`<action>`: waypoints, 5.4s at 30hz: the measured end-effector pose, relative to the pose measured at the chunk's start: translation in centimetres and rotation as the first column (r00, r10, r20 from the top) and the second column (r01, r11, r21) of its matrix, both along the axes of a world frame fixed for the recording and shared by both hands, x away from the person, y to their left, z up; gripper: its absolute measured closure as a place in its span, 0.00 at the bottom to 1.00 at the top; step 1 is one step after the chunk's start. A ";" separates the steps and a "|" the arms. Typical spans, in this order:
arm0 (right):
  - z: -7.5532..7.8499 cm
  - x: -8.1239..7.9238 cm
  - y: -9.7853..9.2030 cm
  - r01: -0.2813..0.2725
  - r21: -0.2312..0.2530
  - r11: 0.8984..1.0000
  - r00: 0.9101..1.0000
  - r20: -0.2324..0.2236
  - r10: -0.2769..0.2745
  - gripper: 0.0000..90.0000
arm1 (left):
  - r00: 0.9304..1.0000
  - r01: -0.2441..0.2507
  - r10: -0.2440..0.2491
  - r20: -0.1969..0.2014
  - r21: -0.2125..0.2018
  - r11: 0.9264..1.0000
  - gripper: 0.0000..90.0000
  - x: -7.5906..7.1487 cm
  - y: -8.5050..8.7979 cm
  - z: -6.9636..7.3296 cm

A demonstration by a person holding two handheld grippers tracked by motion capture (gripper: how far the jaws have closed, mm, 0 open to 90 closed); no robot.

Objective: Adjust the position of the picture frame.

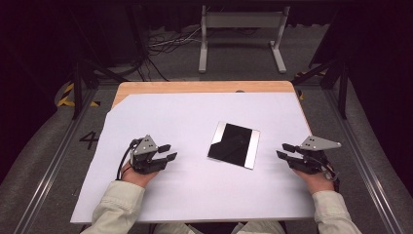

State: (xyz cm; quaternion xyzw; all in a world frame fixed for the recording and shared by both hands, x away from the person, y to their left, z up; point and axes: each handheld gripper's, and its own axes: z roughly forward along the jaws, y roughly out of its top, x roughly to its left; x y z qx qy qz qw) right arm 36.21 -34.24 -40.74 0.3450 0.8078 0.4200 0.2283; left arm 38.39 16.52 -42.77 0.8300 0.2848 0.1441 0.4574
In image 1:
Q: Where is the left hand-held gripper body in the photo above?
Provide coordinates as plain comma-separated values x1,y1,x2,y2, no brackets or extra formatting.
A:
129,134,169,176

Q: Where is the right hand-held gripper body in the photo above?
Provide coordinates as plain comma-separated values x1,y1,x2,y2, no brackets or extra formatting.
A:
286,136,343,176

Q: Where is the person's left hand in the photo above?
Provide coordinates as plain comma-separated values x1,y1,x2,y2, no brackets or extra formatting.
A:
121,163,161,188

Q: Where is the person's right hand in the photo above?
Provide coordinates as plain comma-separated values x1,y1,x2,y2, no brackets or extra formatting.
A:
292,169,336,196

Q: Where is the white paper sheet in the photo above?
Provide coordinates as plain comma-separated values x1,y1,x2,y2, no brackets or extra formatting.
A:
69,92,318,224

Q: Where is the black metal stand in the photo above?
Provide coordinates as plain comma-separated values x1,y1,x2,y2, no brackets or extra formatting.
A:
291,58,350,121
71,58,129,121

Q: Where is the wooden table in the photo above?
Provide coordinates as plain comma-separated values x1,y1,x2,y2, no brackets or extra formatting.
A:
111,80,314,136

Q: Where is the grey metal stand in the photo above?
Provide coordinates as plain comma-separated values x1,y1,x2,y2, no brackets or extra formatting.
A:
198,4,291,74

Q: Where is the right hand-held gripper cable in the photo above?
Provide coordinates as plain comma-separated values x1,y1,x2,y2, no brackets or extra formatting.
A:
320,160,341,193

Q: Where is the aluminium floor rail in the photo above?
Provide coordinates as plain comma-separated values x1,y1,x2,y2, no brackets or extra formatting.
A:
324,87,405,234
13,87,98,234

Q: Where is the tangle of floor cables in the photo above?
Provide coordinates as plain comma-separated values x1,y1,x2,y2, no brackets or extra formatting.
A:
135,25,203,82

